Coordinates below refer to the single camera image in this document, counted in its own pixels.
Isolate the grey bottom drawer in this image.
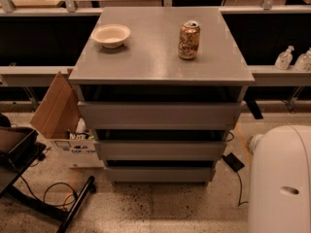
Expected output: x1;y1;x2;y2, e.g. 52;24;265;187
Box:
105;167;215;183

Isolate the grey drawer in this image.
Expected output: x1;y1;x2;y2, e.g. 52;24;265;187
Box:
105;167;215;183
94;129;225;160
79;84;241;130

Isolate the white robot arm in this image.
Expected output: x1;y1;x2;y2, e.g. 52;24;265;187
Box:
248;125;311;233

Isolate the grey drawer cabinet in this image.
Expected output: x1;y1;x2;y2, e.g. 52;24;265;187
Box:
69;7;254;169

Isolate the grey middle drawer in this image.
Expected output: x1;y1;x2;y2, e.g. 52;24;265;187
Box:
94;129;225;160

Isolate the grey top drawer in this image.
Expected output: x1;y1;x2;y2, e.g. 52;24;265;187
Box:
79;84;241;130

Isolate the orange soda can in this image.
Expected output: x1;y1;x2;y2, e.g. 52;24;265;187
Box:
178;20;200;60

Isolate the white paper bowl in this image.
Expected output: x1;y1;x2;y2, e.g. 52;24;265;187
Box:
91;24;131;49

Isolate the black power adapter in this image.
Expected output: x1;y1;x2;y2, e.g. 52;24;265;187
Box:
223;152;245;172

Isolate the open cardboard box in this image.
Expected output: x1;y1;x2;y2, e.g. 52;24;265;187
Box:
30;72;104;168

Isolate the clear sanitizer pump bottle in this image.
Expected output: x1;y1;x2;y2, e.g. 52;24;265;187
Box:
275;46;294;70

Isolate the black rolling stand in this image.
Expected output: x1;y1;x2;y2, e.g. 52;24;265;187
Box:
0;141;96;233

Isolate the black floor cable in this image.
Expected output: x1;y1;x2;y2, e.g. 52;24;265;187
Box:
235;170;250;208

